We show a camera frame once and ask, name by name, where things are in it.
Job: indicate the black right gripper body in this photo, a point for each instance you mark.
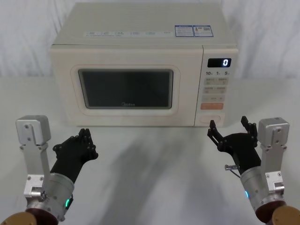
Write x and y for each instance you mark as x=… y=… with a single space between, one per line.
x=243 y=152

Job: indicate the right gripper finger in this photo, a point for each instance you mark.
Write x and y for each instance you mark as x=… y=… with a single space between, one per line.
x=252 y=132
x=215 y=138

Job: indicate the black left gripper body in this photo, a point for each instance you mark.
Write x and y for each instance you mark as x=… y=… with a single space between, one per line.
x=68 y=161

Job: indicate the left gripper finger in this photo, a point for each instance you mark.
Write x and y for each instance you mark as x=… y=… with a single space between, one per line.
x=92 y=148
x=75 y=140

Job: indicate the white table cloth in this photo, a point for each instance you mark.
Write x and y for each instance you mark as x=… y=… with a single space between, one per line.
x=150 y=178

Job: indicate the cream microwave oven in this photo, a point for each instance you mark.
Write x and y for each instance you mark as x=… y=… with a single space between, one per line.
x=131 y=56

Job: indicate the white curtain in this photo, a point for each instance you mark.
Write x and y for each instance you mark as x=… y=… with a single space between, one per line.
x=25 y=35

